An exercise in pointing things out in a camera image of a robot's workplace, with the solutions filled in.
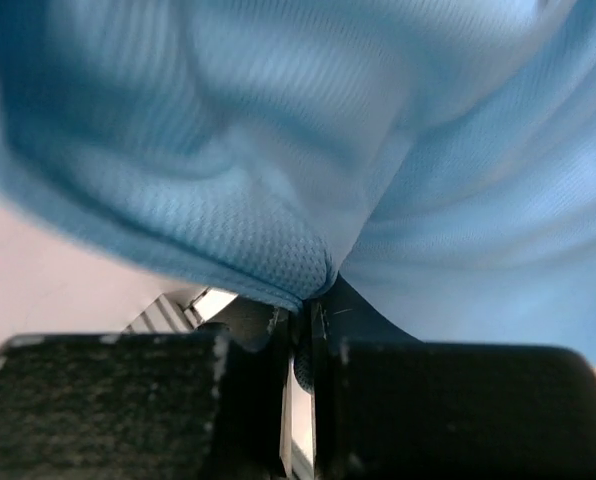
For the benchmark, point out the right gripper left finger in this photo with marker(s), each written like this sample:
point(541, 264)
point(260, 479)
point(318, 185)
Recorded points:
point(202, 405)

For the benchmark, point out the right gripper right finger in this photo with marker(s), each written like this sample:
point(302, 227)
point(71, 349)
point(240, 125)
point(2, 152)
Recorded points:
point(387, 407)

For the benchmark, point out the light blue shorts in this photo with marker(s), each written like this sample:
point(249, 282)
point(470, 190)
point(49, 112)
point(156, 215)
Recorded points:
point(440, 156)

